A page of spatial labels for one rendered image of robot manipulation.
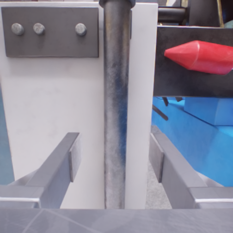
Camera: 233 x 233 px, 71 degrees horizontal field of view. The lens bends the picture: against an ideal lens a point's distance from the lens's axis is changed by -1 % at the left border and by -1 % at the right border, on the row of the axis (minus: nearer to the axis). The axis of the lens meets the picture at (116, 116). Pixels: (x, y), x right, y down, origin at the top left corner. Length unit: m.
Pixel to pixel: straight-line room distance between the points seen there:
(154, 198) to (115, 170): 1.69
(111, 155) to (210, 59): 0.25
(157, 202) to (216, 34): 1.75
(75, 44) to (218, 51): 0.25
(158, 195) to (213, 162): 1.48
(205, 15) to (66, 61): 0.38
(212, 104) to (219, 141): 0.09
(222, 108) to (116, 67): 0.31
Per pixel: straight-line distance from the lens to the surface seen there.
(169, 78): 0.39
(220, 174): 0.45
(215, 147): 0.46
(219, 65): 0.37
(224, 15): 0.60
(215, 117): 0.46
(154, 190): 1.88
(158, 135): 0.16
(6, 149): 0.51
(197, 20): 0.51
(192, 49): 0.36
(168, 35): 0.40
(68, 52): 0.26
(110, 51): 0.22
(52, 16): 0.28
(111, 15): 0.23
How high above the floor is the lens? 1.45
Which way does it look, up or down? 76 degrees down
